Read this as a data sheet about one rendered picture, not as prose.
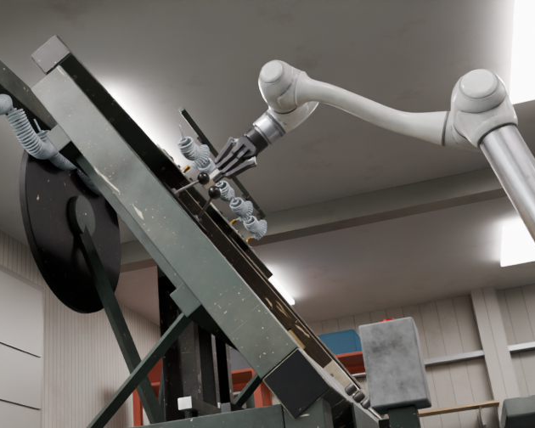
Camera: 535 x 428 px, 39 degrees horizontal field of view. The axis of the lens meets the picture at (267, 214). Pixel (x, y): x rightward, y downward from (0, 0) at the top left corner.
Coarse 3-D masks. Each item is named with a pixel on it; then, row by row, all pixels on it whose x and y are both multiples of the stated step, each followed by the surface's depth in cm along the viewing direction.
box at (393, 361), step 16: (400, 320) 165; (368, 336) 166; (384, 336) 165; (400, 336) 164; (416, 336) 164; (368, 352) 164; (384, 352) 163; (400, 352) 162; (416, 352) 161; (368, 368) 163; (384, 368) 162; (400, 368) 161; (416, 368) 160; (368, 384) 162; (384, 384) 161; (400, 384) 160; (416, 384) 159; (384, 400) 160; (400, 400) 159; (416, 400) 158
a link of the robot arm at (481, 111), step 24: (480, 72) 193; (456, 96) 195; (480, 96) 190; (504, 96) 193; (456, 120) 201; (480, 120) 192; (504, 120) 191; (480, 144) 196; (504, 144) 190; (504, 168) 189; (528, 168) 186; (528, 192) 184; (528, 216) 183
